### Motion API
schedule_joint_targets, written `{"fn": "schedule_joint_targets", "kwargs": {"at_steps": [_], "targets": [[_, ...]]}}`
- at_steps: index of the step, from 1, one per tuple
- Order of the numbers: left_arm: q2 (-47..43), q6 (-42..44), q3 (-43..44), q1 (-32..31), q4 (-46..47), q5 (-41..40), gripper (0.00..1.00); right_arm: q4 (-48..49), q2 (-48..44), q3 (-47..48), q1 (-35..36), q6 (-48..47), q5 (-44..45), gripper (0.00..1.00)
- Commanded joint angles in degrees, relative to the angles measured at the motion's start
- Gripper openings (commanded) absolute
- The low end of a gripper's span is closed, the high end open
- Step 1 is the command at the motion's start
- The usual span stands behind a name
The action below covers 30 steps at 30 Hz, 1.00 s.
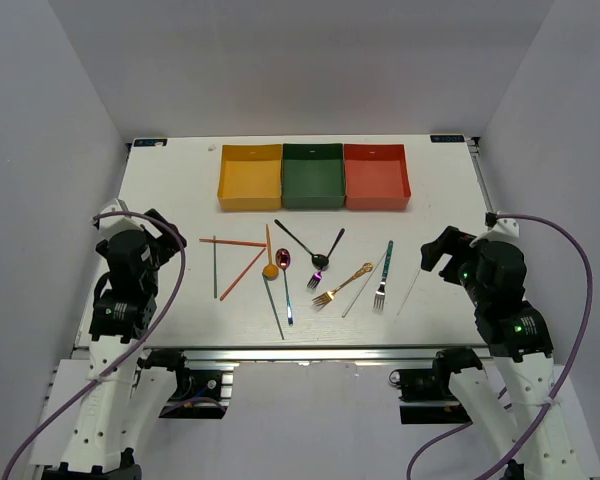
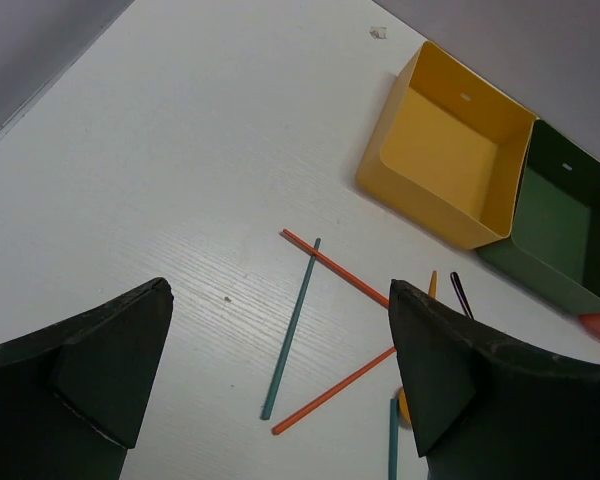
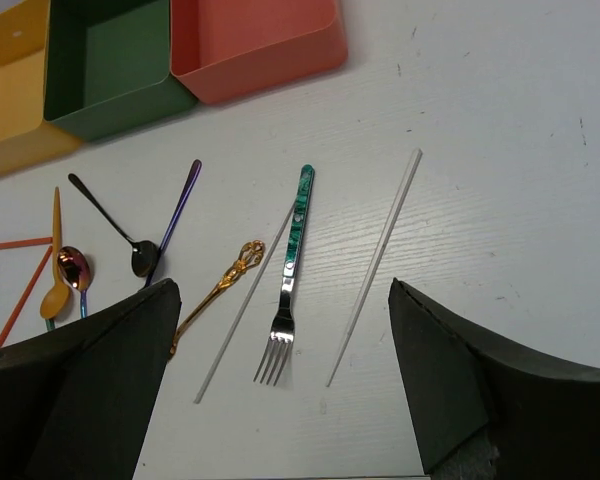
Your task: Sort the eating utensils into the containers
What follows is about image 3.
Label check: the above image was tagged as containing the ornate gold fork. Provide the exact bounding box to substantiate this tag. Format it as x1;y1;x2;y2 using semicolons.
169;240;266;358

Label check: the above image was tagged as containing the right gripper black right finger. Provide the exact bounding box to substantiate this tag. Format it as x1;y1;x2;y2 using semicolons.
388;280;600;479

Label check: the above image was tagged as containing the green container box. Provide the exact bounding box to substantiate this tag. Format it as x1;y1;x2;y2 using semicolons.
43;0;197;142

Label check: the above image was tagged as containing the iridescent pink spoon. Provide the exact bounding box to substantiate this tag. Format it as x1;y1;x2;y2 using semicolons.
57;246;92;319

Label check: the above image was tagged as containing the orange chopstick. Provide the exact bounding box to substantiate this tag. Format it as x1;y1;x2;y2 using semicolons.
0;237;53;250
0;246;52;348

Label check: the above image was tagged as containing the yellow container box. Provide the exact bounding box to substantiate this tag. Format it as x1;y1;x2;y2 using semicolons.
0;1;83;177

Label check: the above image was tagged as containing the black spoon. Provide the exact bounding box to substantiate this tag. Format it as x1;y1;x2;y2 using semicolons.
68;173;159;278

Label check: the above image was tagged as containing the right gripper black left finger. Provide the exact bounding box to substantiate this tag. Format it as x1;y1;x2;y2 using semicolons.
0;279;181;479

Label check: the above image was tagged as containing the red container box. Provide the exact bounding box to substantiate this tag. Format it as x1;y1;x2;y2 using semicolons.
170;0;348;104

